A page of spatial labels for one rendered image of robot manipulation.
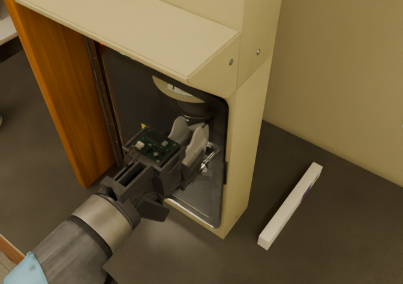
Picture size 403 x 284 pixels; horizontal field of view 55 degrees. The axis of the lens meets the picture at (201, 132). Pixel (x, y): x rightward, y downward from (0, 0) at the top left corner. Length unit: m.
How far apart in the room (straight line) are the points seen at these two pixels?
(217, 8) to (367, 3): 0.47
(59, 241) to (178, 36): 0.28
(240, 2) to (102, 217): 0.31
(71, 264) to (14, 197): 0.64
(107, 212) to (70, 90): 0.41
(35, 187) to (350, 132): 0.85
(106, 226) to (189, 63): 0.22
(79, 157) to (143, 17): 0.52
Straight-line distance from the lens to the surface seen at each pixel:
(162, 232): 0.96
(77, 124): 0.92
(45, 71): 0.80
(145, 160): 0.52
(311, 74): 1.06
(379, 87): 1.01
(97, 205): 0.51
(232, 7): 0.51
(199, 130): 0.58
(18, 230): 1.06
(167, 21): 0.53
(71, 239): 0.50
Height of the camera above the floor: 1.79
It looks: 48 degrees down
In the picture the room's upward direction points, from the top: straight up
